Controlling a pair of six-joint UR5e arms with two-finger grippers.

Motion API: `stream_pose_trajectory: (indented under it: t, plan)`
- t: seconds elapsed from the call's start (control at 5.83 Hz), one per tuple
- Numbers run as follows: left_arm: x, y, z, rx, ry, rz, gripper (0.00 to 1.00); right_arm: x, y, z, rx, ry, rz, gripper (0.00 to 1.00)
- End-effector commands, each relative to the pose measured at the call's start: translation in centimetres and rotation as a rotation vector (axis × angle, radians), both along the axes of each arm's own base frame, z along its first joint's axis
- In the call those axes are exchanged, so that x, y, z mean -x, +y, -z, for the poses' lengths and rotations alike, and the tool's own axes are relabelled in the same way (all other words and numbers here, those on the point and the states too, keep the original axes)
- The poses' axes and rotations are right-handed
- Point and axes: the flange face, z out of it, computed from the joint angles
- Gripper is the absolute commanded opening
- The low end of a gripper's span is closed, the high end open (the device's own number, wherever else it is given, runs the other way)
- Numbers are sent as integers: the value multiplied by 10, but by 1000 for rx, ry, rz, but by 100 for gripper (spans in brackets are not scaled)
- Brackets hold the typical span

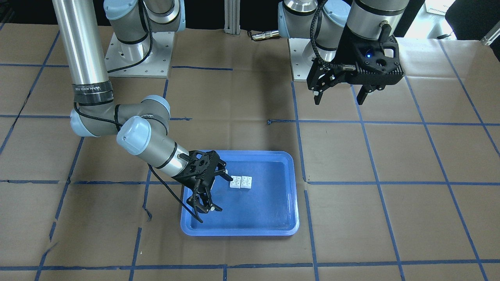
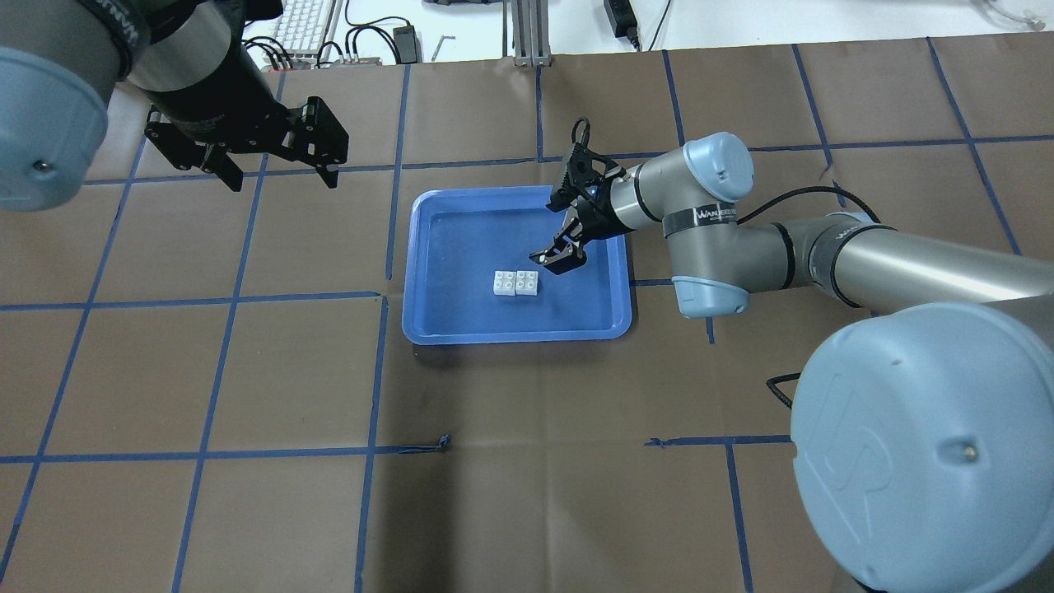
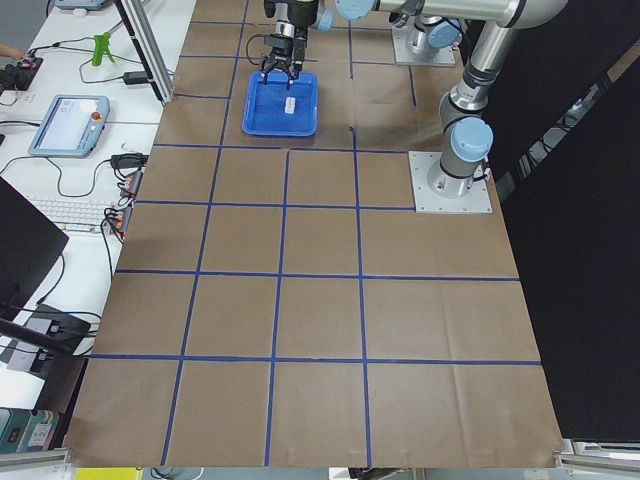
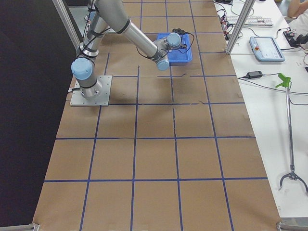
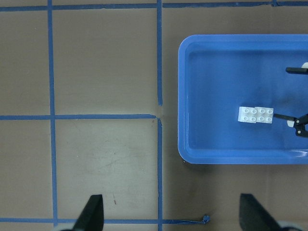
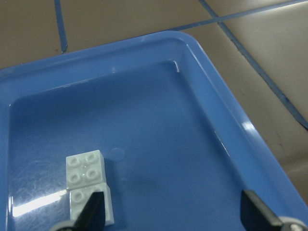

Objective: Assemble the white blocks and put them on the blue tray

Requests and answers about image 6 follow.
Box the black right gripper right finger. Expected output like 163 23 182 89
240 190 283 231

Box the white block from camera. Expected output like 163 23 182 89
65 150 106 190

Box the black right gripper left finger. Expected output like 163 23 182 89
73 192 106 231

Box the blue plastic tray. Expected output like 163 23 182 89
0 31 308 231

